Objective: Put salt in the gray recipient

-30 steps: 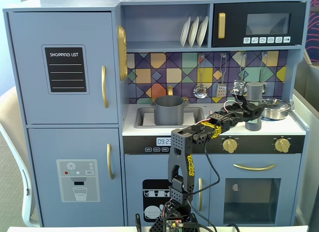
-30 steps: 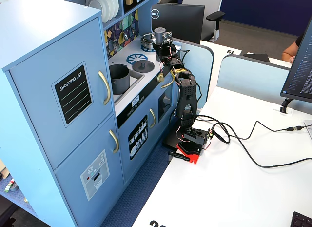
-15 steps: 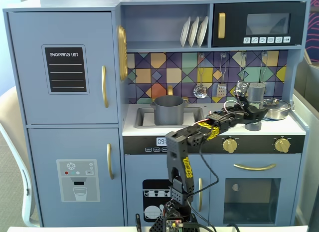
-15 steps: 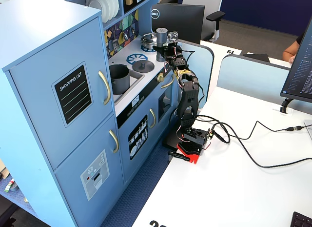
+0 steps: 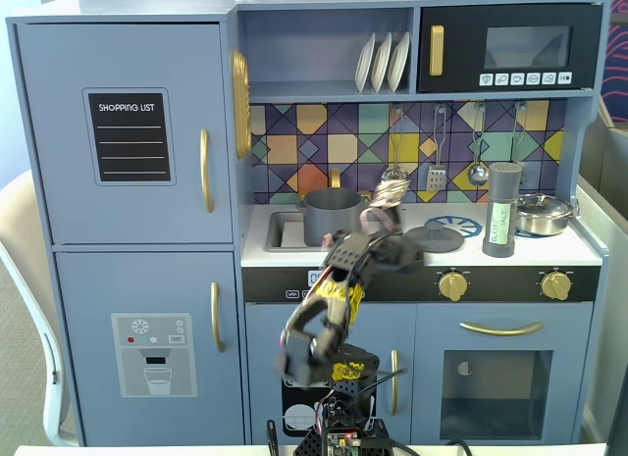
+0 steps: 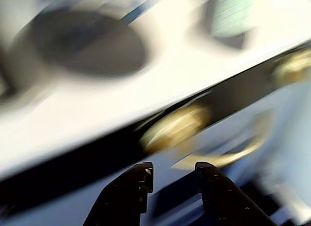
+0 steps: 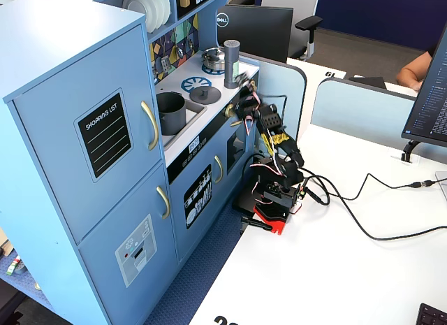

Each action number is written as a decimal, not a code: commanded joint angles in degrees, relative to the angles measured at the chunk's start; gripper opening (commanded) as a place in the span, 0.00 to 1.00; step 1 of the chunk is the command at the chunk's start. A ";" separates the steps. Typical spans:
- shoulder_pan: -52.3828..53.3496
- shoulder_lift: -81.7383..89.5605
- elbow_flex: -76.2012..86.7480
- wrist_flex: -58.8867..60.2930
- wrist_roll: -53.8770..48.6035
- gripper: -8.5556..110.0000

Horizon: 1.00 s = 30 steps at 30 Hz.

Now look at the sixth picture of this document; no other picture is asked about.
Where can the gold stove knob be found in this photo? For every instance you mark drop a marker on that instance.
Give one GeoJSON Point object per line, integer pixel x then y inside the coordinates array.
{"type": "Point", "coordinates": [294, 66]}
{"type": "Point", "coordinates": [175, 131]}

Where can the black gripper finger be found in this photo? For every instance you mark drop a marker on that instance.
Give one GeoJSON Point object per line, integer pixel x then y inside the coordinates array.
{"type": "Point", "coordinates": [223, 204]}
{"type": "Point", "coordinates": [124, 201]}

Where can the blue toy kitchen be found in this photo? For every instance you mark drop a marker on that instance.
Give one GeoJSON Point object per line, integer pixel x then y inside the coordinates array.
{"type": "Point", "coordinates": [97, 114]}

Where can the gray salt shaker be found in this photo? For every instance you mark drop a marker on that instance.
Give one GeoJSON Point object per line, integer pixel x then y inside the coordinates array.
{"type": "Point", "coordinates": [230, 19]}

